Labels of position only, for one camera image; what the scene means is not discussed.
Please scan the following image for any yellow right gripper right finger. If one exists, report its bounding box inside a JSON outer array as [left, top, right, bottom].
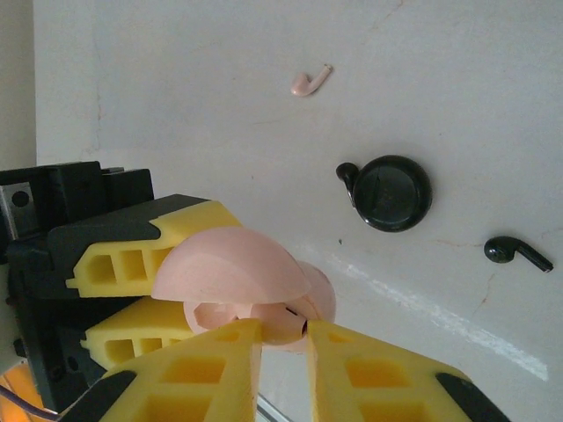
[[305, 319, 516, 422]]

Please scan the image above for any pink round charging case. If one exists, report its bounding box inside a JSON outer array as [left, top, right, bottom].
[[151, 227, 339, 355]]

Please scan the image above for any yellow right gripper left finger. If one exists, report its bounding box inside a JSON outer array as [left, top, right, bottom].
[[59, 317, 264, 422]]

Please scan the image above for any black wireless earbud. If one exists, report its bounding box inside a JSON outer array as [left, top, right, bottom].
[[335, 162, 360, 210], [483, 235, 555, 274]]

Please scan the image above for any pink wireless earbud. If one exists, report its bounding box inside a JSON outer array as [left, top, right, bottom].
[[262, 304, 310, 349], [289, 63, 334, 98]]

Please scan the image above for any black round charging case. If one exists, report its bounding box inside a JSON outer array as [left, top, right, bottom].
[[352, 154, 435, 234]]

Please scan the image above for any wide aluminium base rail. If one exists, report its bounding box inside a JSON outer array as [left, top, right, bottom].
[[256, 392, 288, 422]]

